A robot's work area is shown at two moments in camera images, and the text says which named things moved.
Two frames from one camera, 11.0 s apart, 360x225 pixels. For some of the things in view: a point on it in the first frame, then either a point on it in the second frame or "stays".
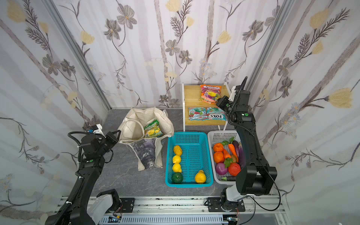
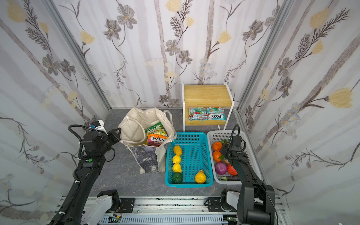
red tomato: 234,168 stays
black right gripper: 240,94 → 235,144
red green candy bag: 197,114 stays
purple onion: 221,169 stays
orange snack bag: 210,94 → 155,140
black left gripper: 111,137 stays
